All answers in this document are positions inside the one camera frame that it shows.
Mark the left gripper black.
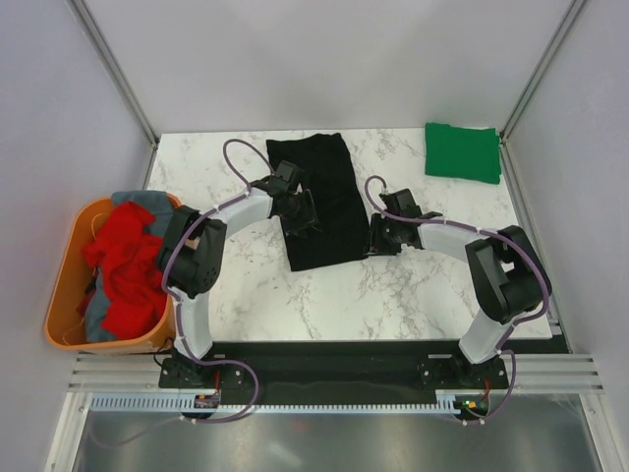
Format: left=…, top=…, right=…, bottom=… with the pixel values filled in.
left=278, top=190, right=322, bottom=239

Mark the black t shirt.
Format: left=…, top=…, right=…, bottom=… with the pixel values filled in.
left=266, top=133, right=370, bottom=272

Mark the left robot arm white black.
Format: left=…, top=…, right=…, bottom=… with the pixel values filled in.
left=156, top=161, right=320, bottom=386

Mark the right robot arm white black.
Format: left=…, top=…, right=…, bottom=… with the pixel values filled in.
left=369, top=189, right=552, bottom=387

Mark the folded green t shirt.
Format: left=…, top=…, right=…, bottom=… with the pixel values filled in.
left=425, top=123, right=501, bottom=185

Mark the grey t shirt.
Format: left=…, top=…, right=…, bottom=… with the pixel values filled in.
left=81, top=189, right=181, bottom=343

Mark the red t shirt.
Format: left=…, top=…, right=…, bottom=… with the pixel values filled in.
left=77, top=201, right=171, bottom=340

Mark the orange plastic basket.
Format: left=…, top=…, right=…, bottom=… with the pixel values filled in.
left=43, top=197, right=175, bottom=355

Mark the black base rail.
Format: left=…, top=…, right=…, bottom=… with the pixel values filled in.
left=158, top=340, right=509, bottom=405

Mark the left aluminium frame post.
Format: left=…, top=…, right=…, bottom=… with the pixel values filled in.
left=68, top=0, right=161, bottom=148

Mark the aluminium frame post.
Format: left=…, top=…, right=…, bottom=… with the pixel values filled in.
left=498, top=0, right=591, bottom=144
left=68, top=0, right=161, bottom=148

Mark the white slotted cable duct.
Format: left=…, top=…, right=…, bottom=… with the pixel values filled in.
left=89, top=392, right=462, bottom=415

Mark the right aluminium frame post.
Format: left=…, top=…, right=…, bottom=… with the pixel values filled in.
left=498, top=0, right=591, bottom=144

